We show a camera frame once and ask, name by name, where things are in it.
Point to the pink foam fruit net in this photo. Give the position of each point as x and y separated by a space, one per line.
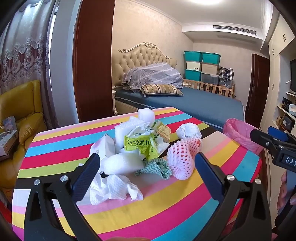
181 155

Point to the box on armchair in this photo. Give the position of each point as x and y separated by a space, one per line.
7 140

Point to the green plastic wrapper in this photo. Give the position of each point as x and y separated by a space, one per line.
145 138

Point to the teal storage bin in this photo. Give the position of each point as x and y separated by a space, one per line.
195 56
211 58
193 74

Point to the white foam slab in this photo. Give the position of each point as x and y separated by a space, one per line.
123 163

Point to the houndstooth bag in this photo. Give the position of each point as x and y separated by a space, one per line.
226 73

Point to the black television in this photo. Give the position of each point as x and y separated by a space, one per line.
293 75

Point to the teal storage bin top right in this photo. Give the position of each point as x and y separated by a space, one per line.
211 58

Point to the striped gold pillow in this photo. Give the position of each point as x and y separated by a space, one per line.
160 89

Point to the white paper ball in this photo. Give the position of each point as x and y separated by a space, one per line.
188 130

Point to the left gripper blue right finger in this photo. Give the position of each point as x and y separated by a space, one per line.
211 176

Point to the grey clear storage bin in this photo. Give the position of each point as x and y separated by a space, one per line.
210 78

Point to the large white foam block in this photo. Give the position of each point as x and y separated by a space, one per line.
124 129

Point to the white built-in shelf unit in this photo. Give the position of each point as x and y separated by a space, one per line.
281 53

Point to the small white foam cube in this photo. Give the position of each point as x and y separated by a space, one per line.
146 115

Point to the yellow medicine box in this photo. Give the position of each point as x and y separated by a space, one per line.
164 131

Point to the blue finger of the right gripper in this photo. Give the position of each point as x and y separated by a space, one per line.
264 140
278 134

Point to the yellow leather armchair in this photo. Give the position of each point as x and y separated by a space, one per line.
24 103

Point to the grey striped duvet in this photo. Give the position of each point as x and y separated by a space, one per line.
159 73

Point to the black safe box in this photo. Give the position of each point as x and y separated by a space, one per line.
287 123

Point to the person's right hand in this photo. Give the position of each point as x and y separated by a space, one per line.
283 192

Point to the dark wood room door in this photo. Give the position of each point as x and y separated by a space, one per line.
258 90

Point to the white pink carton box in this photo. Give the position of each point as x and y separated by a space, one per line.
104 147

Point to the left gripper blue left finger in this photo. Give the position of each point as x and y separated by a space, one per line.
83 176

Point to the wooden crib rail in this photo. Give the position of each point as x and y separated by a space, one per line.
220 90

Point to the pink-lined trash bin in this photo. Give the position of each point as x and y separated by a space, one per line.
239 131

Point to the picture card on armchair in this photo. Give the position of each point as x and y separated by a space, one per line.
9 124

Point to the beige storage bin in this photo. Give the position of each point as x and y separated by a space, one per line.
209 68

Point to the teal patterned cloth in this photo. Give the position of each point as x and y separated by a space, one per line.
158 166

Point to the beige tufted headboard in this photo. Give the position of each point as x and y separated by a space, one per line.
143 54

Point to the white storage bin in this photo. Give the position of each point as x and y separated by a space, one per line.
193 65

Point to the white tissue paper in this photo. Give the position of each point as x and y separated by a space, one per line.
109 188

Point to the teal storage bin top left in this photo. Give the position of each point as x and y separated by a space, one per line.
195 56

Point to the dark wood door panel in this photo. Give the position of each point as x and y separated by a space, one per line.
92 60

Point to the lace patterned curtain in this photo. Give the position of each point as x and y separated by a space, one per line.
23 44

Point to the ceiling air vent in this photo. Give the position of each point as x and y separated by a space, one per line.
238 29

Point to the blue bed mattress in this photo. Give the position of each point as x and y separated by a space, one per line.
210 108

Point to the teal storage bin lower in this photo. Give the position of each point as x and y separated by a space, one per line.
193 74

